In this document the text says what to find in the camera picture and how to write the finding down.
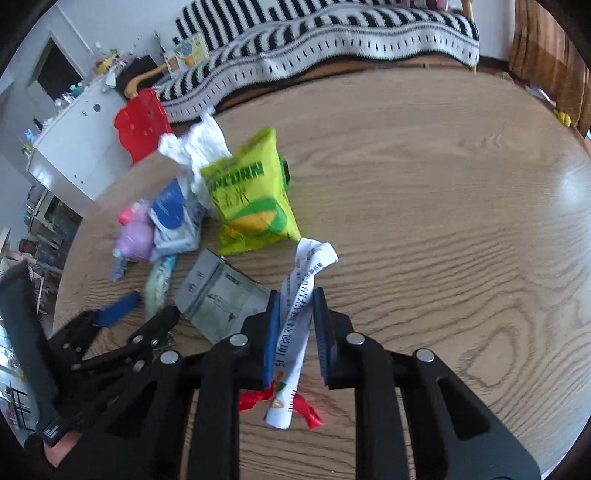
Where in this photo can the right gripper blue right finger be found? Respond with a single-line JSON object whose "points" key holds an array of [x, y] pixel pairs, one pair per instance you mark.
{"points": [[414, 415]]}

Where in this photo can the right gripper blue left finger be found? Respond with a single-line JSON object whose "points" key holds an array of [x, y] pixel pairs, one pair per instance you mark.
{"points": [[181, 414]]}

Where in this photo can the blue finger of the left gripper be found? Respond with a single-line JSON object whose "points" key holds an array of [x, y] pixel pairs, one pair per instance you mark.
{"points": [[73, 340], [90, 377]]}

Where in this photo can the white printed paper strip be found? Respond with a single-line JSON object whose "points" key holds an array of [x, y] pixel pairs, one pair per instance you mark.
{"points": [[296, 292]]}

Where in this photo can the blue white tissue pack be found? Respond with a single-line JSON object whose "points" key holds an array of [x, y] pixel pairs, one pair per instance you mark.
{"points": [[177, 216]]}

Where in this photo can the person left hand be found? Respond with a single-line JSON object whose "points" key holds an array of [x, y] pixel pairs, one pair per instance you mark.
{"points": [[55, 454]]}

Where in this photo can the red candy wrapper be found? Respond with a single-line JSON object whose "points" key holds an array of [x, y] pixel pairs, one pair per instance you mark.
{"points": [[282, 406]]}

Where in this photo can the grey instruction leaflet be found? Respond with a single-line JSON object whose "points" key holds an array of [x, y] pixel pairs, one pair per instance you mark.
{"points": [[216, 298]]}

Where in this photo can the crumpled silver foil piece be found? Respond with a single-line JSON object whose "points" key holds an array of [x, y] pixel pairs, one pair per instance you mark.
{"points": [[120, 266]]}

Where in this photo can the dark green snack packet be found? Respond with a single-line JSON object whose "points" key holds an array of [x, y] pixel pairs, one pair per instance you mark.
{"points": [[157, 285]]}

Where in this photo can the pink purple toy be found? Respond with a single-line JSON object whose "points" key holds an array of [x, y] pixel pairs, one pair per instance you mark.
{"points": [[135, 240]]}

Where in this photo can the yellow popcorn snack bag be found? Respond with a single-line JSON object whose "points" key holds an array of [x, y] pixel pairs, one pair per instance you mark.
{"points": [[249, 192]]}

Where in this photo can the white cabinet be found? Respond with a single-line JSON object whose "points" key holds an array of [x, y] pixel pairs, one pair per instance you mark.
{"points": [[79, 155]]}

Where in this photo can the red plastic kids chair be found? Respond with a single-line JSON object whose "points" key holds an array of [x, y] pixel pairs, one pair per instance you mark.
{"points": [[140, 124]]}

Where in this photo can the white tissue paper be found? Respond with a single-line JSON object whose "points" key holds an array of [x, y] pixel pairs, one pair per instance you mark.
{"points": [[200, 147]]}

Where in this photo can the colourful picture book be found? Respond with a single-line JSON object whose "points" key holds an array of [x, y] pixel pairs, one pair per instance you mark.
{"points": [[186, 54]]}

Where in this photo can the black white striped sofa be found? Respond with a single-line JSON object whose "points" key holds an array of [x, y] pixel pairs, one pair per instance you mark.
{"points": [[260, 42]]}

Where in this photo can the yellow toy on floor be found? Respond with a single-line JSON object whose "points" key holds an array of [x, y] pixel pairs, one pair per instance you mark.
{"points": [[564, 118]]}

